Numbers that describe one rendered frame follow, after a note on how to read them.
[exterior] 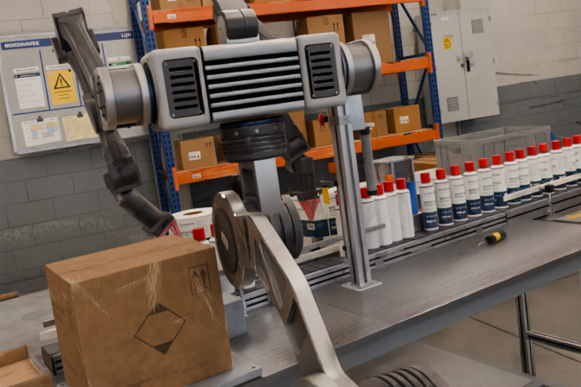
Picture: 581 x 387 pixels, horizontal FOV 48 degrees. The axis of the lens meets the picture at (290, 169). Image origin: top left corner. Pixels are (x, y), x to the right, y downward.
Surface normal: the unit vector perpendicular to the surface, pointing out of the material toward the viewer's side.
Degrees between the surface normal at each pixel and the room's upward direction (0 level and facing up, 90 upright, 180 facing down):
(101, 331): 90
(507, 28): 90
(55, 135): 86
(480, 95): 90
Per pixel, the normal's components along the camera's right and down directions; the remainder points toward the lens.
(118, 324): 0.52, 0.02
